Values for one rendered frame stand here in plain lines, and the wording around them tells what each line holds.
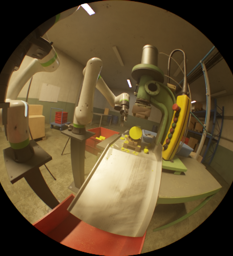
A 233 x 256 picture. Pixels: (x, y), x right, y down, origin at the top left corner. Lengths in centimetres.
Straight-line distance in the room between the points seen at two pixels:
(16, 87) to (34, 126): 201
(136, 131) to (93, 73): 47
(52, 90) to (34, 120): 270
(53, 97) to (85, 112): 435
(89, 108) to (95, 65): 31
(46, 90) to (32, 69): 402
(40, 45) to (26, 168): 39
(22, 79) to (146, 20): 310
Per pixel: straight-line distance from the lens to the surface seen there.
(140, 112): 38
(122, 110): 64
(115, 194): 31
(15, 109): 37
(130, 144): 40
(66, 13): 30
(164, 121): 45
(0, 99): 17
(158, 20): 317
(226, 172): 544
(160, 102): 47
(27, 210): 144
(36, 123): 249
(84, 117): 51
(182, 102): 47
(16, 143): 40
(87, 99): 52
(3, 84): 17
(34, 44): 21
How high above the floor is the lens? 117
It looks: 11 degrees down
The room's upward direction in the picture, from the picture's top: 13 degrees clockwise
